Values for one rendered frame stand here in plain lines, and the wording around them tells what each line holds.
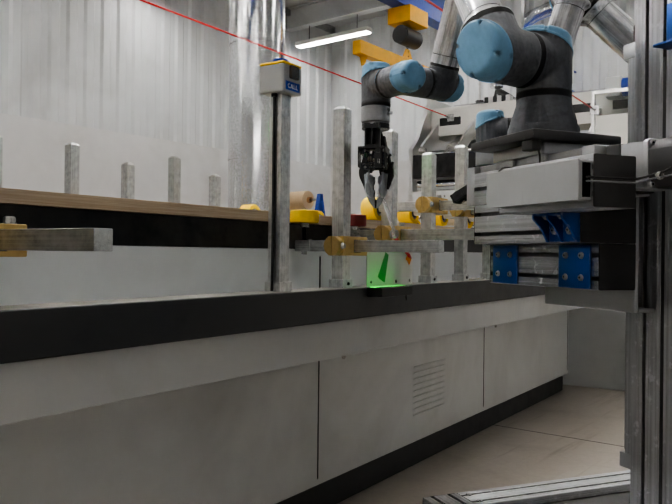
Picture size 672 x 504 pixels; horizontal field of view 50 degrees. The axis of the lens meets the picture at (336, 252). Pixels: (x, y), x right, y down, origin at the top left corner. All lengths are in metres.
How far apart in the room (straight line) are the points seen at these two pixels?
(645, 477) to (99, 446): 1.11
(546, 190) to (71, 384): 0.87
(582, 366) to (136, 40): 7.95
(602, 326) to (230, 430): 3.11
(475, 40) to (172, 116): 9.66
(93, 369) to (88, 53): 9.12
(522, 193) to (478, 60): 0.31
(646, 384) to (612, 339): 3.04
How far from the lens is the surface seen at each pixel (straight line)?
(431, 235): 2.06
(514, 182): 1.39
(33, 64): 9.87
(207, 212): 1.77
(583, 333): 4.67
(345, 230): 1.87
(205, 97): 11.48
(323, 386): 2.21
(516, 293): 2.94
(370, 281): 1.96
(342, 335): 1.90
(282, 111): 1.68
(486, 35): 1.52
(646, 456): 1.63
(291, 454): 2.13
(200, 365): 1.50
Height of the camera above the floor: 0.79
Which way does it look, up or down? level
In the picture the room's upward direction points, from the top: 1 degrees clockwise
